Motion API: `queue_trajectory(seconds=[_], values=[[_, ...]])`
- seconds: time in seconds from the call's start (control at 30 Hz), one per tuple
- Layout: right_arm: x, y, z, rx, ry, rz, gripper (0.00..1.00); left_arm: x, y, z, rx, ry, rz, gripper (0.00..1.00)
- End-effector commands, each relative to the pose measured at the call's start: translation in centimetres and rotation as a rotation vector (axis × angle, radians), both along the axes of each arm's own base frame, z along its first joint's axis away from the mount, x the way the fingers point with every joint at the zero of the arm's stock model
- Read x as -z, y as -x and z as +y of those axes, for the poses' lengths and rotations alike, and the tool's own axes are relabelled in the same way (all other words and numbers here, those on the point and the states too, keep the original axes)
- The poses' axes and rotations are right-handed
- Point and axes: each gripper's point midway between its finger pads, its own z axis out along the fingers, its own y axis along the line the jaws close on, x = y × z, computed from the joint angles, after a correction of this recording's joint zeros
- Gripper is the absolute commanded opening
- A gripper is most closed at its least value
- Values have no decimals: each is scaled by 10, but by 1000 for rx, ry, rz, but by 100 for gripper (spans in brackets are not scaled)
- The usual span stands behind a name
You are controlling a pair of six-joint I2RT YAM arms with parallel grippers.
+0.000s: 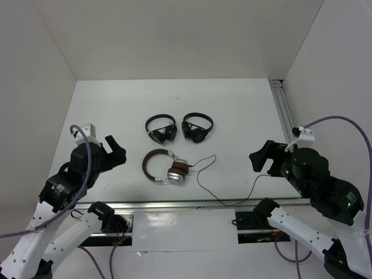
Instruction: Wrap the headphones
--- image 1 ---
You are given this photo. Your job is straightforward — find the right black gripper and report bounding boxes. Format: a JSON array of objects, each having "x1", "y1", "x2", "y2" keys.
[{"x1": 247, "y1": 137, "x2": 308, "y2": 195}]

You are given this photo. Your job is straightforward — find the thin black headphone cable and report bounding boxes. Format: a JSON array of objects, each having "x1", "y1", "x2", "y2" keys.
[{"x1": 187, "y1": 155, "x2": 270, "y2": 207}]

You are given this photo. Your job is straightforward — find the brown silver headphones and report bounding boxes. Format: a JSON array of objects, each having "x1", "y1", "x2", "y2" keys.
[{"x1": 141, "y1": 149, "x2": 190, "y2": 187}]

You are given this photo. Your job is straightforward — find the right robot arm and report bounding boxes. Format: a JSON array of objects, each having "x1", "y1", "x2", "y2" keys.
[{"x1": 249, "y1": 140, "x2": 371, "y2": 278}]

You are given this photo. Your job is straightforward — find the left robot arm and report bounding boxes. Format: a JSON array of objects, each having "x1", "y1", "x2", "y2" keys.
[{"x1": 1, "y1": 135, "x2": 128, "y2": 278}]

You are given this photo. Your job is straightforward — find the left black headphones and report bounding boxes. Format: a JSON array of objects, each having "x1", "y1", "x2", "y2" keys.
[{"x1": 145, "y1": 114, "x2": 177, "y2": 144}]

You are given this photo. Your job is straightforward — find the black headphones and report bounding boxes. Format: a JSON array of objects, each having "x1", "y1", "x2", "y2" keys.
[
  {"x1": 181, "y1": 112, "x2": 214, "y2": 144},
  {"x1": 145, "y1": 114, "x2": 177, "y2": 144}
]

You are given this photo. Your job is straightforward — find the right black headphones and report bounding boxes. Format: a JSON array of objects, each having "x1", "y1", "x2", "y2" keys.
[{"x1": 181, "y1": 112, "x2": 214, "y2": 144}]

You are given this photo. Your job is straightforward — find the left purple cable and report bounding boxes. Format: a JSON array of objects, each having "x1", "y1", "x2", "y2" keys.
[{"x1": 0, "y1": 124, "x2": 128, "y2": 279}]

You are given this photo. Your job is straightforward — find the purple cable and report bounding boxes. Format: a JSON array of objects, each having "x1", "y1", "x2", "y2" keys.
[
  {"x1": 0, "y1": 124, "x2": 128, "y2": 279},
  {"x1": 274, "y1": 116, "x2": 372, "y2": 279}
]

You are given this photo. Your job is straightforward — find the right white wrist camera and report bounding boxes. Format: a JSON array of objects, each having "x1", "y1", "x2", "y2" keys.
[{"x1": 285, "y1": 126, "x2": 315, "y2": 152}]

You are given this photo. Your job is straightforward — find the right side aluminium rail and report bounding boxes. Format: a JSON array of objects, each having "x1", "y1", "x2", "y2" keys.
[{"x1": 269, "y1": 80, "x2": 295, "y2": 143}]

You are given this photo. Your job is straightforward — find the aluminium rail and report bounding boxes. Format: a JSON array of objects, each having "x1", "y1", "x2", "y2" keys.
[
  {"x1": 74, "y1": 198, "x2": 310, "y2": 212},
  {"x1": 269, "y1": 80, "x2": 295, "y2": 143}
]

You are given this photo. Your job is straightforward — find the front aluminium rail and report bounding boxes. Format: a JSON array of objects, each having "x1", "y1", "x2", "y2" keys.
[{"x1": 74, "y1": 198, "x2": 310, "y2": 212}]

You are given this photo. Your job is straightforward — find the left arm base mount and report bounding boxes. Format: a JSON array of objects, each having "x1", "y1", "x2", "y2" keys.
[{"x1": 81, "y1": 213, "x2": 134, "y2": 247}]

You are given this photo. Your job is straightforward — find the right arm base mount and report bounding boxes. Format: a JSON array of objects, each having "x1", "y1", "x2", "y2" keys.
[{"x1": 231, "y1": 212, "x2": 290, "y2": 244}]

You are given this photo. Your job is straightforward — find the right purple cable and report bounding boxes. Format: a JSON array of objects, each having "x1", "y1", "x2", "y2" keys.
[{"x1": 274, "y1": 116, "x2": 372, "y2": 279}]

